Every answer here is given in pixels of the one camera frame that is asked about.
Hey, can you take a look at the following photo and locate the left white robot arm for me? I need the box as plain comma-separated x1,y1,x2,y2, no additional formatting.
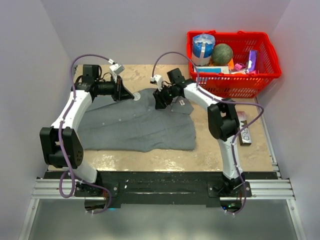
39,63,134,196

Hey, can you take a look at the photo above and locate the green round ball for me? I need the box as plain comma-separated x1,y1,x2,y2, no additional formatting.
211,43,234,66

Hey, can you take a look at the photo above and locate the white blue box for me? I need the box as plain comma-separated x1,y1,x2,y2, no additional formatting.
194,66,230,74

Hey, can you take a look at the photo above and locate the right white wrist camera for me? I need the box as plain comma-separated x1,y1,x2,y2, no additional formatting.
150,74,163,90

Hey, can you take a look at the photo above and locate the red plastic basket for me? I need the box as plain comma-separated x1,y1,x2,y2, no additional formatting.
188,30,282,99

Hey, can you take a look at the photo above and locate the grey button shirt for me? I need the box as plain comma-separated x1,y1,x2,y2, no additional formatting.
77,88,196,153

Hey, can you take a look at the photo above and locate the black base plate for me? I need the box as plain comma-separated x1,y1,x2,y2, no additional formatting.
43,171,279,210

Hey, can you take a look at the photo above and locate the purple snack packet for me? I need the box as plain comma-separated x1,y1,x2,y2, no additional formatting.
247,49,258,73

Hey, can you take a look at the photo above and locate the blue white wrapped roll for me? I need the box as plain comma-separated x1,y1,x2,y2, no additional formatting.
191,33,216,66

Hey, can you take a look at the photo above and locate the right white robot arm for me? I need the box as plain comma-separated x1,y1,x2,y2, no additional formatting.
150,68,245,197

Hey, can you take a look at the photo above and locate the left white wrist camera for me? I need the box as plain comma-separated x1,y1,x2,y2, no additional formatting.
109,62,125,76

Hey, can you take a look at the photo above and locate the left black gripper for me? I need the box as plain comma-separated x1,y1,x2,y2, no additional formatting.
95,75,135,102

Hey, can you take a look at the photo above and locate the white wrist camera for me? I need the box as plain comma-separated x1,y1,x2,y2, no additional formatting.
109,62,125,76
150,74,163,90

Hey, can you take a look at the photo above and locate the dark long box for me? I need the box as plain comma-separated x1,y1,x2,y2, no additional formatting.
237,111,252,146

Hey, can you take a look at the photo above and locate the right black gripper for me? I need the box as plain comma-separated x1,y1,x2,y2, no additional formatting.
153,83,178,110

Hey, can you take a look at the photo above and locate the orange packet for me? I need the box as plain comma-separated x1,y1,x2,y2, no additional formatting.
209,58,235,73

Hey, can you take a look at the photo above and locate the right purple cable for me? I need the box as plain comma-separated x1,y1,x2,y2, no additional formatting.
151,51,265,216

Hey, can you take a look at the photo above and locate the aluminium rail frame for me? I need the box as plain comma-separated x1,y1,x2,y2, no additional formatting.
19,106,306,240

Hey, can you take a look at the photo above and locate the pink small packet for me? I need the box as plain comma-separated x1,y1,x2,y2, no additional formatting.
233,63,246,72

